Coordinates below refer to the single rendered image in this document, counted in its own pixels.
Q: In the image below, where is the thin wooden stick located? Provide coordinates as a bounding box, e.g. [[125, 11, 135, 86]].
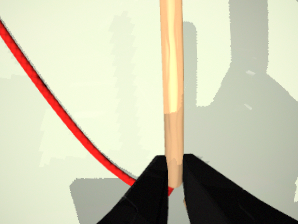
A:
[[0, 0, 185, 196]]

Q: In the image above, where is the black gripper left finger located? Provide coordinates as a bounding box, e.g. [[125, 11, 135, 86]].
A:
[[97, 155, 169, 224]]

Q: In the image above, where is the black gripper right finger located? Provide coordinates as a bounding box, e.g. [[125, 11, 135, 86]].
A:
[[182, 153, 298, 224]]

